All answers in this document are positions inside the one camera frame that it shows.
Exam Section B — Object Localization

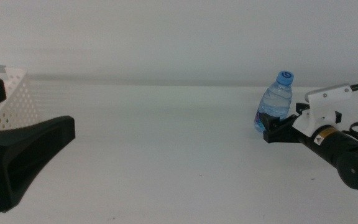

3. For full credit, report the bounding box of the clear water bottle blue cap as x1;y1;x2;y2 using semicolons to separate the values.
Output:
254;70;295;134

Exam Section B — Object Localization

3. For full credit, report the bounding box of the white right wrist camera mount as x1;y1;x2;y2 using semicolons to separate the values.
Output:
292;83;353;138

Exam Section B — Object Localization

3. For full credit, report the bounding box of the white perforated plastic basket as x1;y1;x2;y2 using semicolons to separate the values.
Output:
0;67;40;131

